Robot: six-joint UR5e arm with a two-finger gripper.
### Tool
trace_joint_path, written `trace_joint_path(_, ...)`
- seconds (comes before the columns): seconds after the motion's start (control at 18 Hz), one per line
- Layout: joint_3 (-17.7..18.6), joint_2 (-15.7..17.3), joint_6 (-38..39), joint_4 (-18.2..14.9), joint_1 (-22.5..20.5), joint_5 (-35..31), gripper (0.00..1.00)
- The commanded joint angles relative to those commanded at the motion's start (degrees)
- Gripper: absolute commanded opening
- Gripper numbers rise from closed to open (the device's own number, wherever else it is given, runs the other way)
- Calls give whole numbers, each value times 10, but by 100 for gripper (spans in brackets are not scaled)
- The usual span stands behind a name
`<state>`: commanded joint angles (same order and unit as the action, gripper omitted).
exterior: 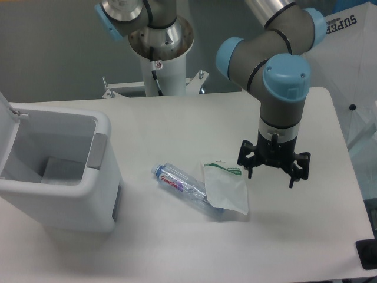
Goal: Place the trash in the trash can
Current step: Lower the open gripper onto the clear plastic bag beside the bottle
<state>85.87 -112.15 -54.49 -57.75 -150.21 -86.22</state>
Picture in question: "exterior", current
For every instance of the white umbrella with lettering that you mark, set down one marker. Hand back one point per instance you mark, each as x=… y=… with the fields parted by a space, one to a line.
x=345 y=64

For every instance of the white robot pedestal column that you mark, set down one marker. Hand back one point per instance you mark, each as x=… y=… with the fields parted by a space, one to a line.
x=163 y=50

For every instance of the black device at table edge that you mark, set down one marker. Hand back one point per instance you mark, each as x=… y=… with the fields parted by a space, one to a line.
x=367 y=253

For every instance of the white open trash can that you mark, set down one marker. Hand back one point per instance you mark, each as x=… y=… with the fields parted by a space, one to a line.
x=58 y=166

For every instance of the clear plastic water bottle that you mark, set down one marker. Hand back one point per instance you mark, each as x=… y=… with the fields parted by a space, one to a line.
x=186 y=188

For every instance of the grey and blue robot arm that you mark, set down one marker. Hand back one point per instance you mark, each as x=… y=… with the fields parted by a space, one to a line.
x=270 y=67

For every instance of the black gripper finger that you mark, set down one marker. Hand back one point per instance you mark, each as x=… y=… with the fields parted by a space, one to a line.
x=248 y=157
x=298 y=168

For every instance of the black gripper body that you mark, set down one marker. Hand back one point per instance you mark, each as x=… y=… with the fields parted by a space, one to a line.
x=274 y=153

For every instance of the white metal mounting frame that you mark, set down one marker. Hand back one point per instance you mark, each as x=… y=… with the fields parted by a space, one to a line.
x=158 y=85

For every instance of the white plastic pouch green label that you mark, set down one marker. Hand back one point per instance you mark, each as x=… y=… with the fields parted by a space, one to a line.
x=225 y=185

